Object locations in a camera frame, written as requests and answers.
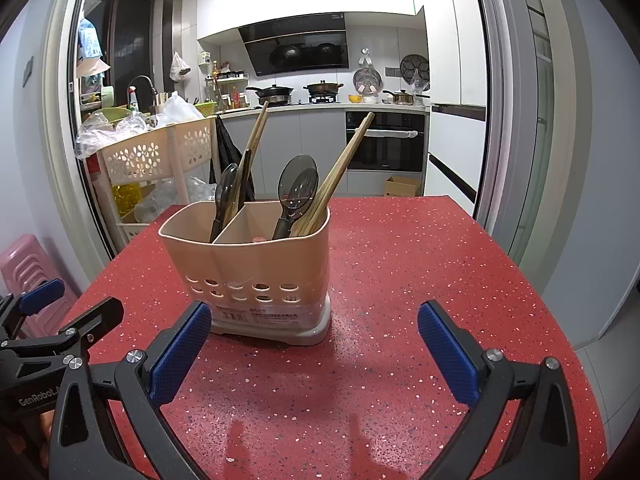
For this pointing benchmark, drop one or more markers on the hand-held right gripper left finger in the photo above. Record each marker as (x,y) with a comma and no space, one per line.
(180,355)

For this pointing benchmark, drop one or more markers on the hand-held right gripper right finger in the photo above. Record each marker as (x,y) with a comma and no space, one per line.
(447,355)

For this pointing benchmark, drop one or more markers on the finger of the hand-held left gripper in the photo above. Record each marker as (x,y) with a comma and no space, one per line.
(42,292)
(95,316)

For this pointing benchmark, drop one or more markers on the beige plastic utensil holder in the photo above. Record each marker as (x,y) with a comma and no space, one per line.
(250,260)

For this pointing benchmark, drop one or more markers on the smoky translucent plastic spoon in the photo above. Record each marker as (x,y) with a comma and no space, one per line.
(297,162)
(300,195)
(225,180)

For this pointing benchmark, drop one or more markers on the dark brown wooden chopstick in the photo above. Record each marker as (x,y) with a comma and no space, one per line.
(243,175)

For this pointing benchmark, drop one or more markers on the yellow patterned wooden chopstick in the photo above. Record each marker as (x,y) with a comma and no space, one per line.
(330,180)

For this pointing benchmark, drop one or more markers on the plain wooden chopstick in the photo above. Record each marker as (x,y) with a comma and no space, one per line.
(261,120)
(254,132)
(367,121)

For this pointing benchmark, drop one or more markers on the pink plastic stool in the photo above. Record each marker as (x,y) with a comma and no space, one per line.
(20,260)

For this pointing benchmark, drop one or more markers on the crumpled clear plastic bag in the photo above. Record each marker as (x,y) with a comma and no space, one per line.
(100,135)
(170,200)

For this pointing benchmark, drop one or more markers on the beige plastic basket rack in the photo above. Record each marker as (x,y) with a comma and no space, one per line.
(150,155)

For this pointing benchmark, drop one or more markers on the cardboard box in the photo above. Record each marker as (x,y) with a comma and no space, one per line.
(402,187)

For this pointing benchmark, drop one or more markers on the black hanging garment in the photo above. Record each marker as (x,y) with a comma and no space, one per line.
(227,152)

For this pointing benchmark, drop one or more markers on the black built-in oven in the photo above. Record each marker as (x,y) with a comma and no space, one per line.
(385,145)

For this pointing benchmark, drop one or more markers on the whitish plastic bag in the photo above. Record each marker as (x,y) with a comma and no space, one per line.
(177,110)

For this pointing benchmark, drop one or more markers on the black kitchen faucet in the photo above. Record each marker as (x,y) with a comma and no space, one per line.
(142,80)

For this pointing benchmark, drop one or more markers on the green plastic basket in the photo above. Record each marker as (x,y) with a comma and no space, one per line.
(205,108)

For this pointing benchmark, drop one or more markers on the grey base cabinet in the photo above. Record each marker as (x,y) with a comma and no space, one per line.
(310,140)

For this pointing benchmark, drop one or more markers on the hanging blue and white cloth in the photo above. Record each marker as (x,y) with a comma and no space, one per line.
(91,45)

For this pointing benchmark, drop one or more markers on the small steel pot with lid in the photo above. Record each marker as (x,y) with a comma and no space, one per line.
(402,97)

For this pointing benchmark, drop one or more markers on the hanging white plastic bag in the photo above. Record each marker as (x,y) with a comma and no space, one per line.
(179,67)

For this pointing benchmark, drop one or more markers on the black wok with lid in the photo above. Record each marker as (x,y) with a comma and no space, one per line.
(272,92)

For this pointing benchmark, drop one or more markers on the round metal strainer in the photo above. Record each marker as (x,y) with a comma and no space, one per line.
(367,81)

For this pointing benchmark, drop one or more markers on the round metal steamer rack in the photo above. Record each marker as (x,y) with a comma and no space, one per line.
(415,67)

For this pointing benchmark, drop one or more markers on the dark cooking pot with lid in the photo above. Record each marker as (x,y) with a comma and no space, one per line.
(324,88)

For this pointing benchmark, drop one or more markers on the white refrigerator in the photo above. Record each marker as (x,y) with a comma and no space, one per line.
(450,35)

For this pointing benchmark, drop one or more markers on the black range hood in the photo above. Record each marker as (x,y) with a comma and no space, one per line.
(300,47)

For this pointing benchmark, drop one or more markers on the dark wall switch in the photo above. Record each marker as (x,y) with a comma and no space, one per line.
(28,70)

